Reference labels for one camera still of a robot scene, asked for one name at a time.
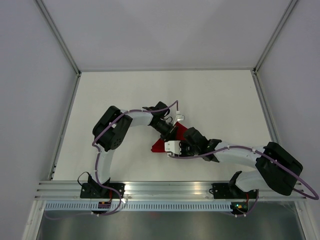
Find red cloth napkin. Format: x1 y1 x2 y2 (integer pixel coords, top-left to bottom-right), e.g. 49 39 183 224
151 122 187 153

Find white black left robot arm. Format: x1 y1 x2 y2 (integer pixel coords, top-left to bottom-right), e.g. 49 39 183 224
80 100 179 199

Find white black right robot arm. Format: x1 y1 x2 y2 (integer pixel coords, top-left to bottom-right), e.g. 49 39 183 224
181 127 303 198

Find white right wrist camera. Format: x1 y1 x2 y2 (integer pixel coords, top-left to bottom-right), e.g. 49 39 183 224
164 140 181 155

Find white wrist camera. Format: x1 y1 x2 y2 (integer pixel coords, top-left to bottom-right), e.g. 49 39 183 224
164 140 181 155
174 110 185 123

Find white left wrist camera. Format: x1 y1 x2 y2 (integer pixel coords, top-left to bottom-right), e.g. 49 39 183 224
174 110 185 123

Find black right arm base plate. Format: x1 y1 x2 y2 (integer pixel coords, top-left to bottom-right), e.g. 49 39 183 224
208 182 257 200

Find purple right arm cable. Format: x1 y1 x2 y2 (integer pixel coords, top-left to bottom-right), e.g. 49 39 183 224
166 146 320 218

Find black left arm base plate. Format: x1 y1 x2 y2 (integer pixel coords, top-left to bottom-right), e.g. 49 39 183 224
80 181 125 199

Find aluminium enclosure frame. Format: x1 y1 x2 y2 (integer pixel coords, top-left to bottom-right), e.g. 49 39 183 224
22 0 320 240

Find white slotted cable duct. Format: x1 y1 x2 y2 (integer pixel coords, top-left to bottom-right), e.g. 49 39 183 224
45 200 232 212

